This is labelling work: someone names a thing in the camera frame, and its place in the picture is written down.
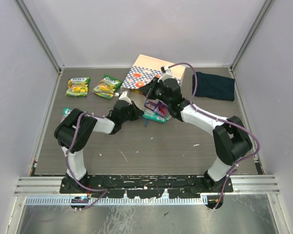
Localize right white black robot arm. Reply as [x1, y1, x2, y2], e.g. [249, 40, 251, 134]
[139, 77, 252, 192]

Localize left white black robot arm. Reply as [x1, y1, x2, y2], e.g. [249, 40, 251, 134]
[54, 100, 144, 193]

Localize teal Fox's blossom candy bag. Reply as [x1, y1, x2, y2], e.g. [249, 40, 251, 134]
[61, 108, 71, 122]

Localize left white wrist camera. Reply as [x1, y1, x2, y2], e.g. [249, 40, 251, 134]
[119, 90, 132, 105]

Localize purple berries candy bag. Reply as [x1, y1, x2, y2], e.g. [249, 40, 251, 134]
[144, 99, 168, 117]

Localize aluminium front rail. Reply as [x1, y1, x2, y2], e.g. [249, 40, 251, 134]
[14, 175, 280, 196]

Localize dark navy folded cloth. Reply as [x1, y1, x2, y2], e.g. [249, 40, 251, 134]
[192, 72, 235, 101]

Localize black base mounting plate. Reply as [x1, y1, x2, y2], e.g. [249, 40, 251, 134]
[60, 175, 224, 199]

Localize blue checkered paper bag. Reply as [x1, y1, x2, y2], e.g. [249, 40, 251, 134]
[121, 54, 187, 121]

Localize slotted grey cable duct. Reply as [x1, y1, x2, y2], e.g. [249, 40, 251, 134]
[25, 196, 208, 206]

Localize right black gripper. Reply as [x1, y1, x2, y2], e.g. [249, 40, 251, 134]
[139, 77, 171, 106]

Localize green Fox's spring tea candy bag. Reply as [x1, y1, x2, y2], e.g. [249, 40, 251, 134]
[65, 78, 90, 97]

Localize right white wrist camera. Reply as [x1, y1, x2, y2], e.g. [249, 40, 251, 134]
[159, 66, 173, 82]

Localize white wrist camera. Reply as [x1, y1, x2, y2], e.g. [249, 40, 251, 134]
[159, 66, 173, 82]
[119, 90, 132, 105]

